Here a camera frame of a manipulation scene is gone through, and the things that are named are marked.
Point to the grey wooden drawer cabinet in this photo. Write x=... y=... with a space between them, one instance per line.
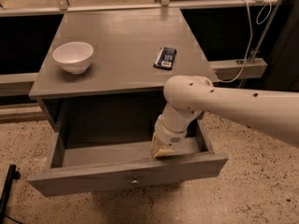
x=120 y=93

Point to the black stand leg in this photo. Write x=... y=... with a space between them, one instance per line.
x=12 y=174

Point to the dark blue snack packet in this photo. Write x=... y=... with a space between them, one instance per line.
x=165 y=58

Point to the grey top drawer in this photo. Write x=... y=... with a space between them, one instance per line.
x=125 y=166

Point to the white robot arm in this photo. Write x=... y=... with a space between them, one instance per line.
x=275 y=113

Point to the white ceramic bowl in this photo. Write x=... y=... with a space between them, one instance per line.
x=74 y=57

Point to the metal railing frame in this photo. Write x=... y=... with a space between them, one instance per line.
x=130 y=6

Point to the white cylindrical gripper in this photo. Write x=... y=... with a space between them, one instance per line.
x=165 y=135

